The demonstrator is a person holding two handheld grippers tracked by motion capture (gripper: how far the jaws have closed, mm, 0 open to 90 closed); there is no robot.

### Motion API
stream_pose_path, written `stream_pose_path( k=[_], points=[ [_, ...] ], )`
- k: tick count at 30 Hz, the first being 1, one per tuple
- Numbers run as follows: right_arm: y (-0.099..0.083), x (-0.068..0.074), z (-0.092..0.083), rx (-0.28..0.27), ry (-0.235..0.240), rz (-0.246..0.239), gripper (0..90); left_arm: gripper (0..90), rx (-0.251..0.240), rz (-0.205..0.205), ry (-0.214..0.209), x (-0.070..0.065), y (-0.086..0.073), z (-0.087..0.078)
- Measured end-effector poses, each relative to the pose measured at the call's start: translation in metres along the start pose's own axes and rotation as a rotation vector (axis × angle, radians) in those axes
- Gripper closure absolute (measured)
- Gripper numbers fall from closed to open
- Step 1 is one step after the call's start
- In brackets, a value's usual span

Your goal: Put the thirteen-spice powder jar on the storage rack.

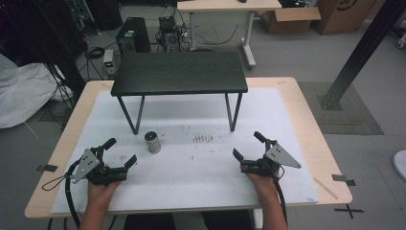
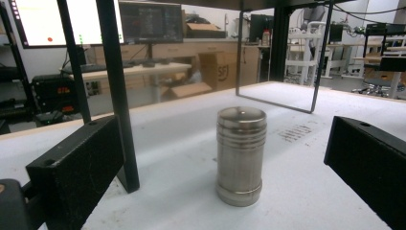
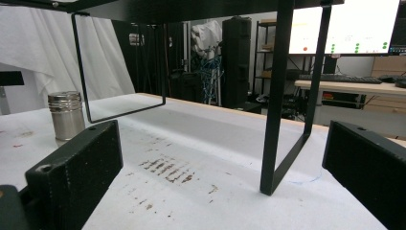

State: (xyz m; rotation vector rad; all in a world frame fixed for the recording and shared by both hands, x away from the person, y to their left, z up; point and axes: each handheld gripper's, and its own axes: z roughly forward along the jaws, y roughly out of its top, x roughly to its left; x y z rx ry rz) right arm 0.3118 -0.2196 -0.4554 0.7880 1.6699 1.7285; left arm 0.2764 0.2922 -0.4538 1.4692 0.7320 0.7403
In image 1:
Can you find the person's right hand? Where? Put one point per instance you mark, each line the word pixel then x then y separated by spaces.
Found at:
pixel 262 187

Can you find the white cloth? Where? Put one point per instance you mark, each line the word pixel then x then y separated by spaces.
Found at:
pixel 24 89

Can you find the open small cardboard box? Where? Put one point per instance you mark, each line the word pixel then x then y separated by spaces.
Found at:
pixel 287 20

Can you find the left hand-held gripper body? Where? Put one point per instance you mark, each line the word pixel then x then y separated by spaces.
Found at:
pixel 95 171

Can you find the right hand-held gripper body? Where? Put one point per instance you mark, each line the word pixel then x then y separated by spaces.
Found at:
pixel 271 159

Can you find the black curtain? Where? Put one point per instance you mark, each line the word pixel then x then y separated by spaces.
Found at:
pixel 38 32

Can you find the open electronics chassis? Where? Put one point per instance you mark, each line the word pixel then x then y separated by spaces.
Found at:
pixel 169 35

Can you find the white table mat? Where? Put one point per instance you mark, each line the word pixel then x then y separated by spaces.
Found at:
pixel 191 179

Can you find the large cardboard box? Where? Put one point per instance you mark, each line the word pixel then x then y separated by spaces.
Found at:
pixel 341 16

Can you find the person's legs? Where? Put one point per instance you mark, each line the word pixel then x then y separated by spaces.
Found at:
pixel 185 222

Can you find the black computer tower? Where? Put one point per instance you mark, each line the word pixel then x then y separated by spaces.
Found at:
pixel 134 35

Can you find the grey floor mat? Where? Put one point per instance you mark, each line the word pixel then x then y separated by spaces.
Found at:
pixel 351 119

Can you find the grey metal cylinder can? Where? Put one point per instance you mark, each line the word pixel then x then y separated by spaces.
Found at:
pixel 153 143

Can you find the black metal frame post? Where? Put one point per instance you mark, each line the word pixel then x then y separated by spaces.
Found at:
pixel 360 52

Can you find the white round object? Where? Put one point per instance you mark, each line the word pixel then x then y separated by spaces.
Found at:
pixel 400 164

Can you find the black tape piece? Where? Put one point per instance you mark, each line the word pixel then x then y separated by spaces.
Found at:
pixel 343 179
pixel 48 168

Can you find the grey bench power supply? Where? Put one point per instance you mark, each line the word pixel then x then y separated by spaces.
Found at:
pixel 109 62

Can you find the black wooden shelf stand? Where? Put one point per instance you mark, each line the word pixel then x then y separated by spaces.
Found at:
pixel 178 72

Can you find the white desk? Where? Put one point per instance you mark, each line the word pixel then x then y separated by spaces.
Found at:
pixel 223 5

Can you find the person's left hand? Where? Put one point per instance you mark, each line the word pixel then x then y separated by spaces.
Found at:
pixel 101 191

